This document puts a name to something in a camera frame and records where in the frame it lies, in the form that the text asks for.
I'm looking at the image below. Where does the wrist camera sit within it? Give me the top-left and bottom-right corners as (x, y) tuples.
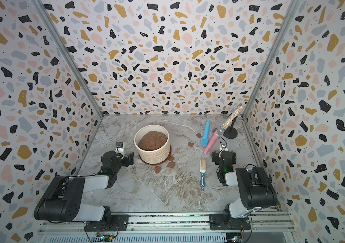
(115, 142), (124, 155)
(219, 141), (228, 154)

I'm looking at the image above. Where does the glitter silver microphone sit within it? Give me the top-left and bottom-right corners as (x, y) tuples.
(217, 105), (243, 136)

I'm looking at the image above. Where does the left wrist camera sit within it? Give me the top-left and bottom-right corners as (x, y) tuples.
(115, 142), (124, 155)

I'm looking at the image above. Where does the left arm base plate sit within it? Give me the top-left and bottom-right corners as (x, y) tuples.
(85, 214), (130, 232)

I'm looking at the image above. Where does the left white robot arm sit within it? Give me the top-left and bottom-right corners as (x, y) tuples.
(34, 150), (134, 225)

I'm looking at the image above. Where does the pink toy microphone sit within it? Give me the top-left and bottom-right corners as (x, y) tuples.
(204, 131), (219, 154)

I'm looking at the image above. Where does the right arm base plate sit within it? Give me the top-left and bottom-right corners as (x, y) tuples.
(209, 214), (251, 230)

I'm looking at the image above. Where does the terracotta saucer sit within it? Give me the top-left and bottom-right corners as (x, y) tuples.
(139, 145), (172, 166)

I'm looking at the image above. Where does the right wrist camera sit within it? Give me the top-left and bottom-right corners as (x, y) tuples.
(219, 141), (228, 154)

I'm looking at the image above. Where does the blue toy microphone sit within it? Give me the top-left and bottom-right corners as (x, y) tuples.
(201, 120), (211, 146)

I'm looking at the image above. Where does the cream ceramic pot with soil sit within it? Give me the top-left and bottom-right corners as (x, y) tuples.
(134, 125), (170, 164)

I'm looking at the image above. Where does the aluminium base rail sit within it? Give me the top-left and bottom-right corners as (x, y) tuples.
(37, 211), (298, 243)

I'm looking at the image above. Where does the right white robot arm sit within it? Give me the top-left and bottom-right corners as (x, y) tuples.
(212, 150), (277, 228)

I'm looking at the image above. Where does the black microphone stand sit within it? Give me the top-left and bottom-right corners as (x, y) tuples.
(223, 117), (238, 139)

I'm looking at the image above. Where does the white scrub brush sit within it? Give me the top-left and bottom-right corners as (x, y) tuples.
(200, 158), (206, 190)

